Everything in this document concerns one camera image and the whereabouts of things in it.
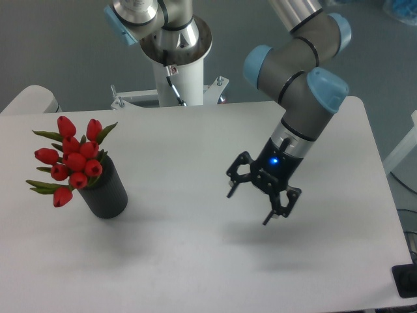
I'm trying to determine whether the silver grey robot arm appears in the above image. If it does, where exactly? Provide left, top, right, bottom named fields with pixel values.
left=104, top=1, right=351, bottom=218

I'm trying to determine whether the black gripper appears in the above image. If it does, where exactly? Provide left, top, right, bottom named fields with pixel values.
left=225, top=136, right=306, bottom=226

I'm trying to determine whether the black ribbed vase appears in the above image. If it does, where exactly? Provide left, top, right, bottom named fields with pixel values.
left=78, top=156, right=128, bottom=219

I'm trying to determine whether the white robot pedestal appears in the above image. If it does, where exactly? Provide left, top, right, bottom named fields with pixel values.
left=109, top=16, right=229, bottom=110

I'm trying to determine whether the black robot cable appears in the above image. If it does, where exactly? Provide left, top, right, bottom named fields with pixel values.
left=156, top=0, right=189, bottom=107

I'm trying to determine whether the black device at table edge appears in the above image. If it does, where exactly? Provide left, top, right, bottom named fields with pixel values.
left=392, top=263, right=416, bottom=299

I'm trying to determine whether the blue plastic bag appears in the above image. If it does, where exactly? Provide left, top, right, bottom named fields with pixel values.
left=382, top=0, right=416, bottom=26

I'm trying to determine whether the white frame at right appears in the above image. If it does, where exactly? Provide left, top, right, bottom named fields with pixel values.
left=382, top=111, right=416, bottom=175

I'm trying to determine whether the white rounded furniture corner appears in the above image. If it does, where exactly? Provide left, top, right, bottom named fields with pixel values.
left=1, top=85, right=62, bottom=115

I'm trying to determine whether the red tulip bouquet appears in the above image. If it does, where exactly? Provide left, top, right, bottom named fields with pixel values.
left=26, top=115, right=117, bottom=207

